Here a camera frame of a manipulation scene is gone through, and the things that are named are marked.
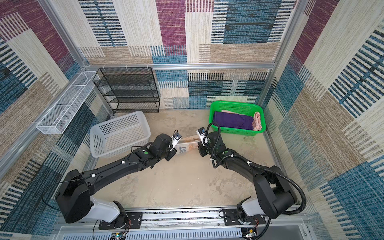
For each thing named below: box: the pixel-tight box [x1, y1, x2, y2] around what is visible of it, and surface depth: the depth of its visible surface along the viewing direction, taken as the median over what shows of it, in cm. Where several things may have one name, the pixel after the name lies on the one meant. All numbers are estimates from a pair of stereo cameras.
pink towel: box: [221, 109, 262, 131], surface depth 104 cm
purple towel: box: [213, 111, 254, 130], surface depth 110 cm
